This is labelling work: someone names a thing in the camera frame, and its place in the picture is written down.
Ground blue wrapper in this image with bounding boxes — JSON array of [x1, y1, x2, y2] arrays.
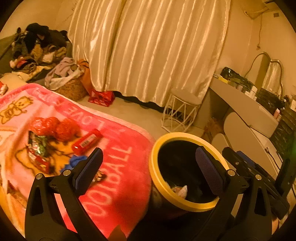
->
[[60, 155, 87, 173]]

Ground white red plastic bag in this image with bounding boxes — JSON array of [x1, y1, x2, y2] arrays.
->
[[171, 185, 188, 199]]

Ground red crinkled plastic bag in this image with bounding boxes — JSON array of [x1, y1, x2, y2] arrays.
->
[[30, 116, 81, 142]]

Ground yellow rimmed black trash bin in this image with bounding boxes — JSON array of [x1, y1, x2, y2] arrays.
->
[[149, 132, 230, 219]]

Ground green black snack packet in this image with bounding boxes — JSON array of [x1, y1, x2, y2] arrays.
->
[[26, 131, 51, 174]]

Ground red snack bar wrapper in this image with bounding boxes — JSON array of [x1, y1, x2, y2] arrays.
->
[[71, 128, 103, 156]]

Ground white chair by table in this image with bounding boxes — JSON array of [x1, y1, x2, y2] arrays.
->
[[211, 112, 276, 175]]

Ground pink cartoon fleece blanket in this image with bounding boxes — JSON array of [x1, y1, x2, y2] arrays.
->
[[1, 83, 154, 240]]

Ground white dressing table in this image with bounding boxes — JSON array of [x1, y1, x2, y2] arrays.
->
[[210, 78, 280, 178]]

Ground red gift bag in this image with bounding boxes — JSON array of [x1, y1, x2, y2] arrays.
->
[[88, 89, 115, 107]]

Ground woven laundry basket with clothes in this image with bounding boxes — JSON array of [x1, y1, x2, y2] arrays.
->
[[44, 57, 87, 101]]

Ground orange bag by curtain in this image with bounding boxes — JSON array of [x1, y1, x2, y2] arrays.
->
[[77, 59, 93, 95]]

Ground pile of clothes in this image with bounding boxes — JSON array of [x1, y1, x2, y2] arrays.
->
[[10, 23, 70, 80]]

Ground cream satin curtain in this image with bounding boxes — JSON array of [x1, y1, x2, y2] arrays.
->
[[68, 1, 231, 106]]

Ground white wire frame stool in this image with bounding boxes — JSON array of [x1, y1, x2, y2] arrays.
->
[[161, 88, 202, 133]]

